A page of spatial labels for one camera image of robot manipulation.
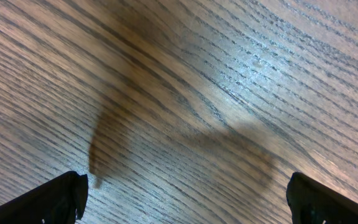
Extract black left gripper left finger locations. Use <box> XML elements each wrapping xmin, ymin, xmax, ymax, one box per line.
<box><xmin>0</xmin><ymin>171</ymin><xmax>88</xmax><ymax>224</ymax></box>

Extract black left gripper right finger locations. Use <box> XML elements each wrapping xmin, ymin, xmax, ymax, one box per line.
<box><xmin>286</xmin><ymin>172</ymin><xmax>358</xmax><ymax>224</ymax></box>

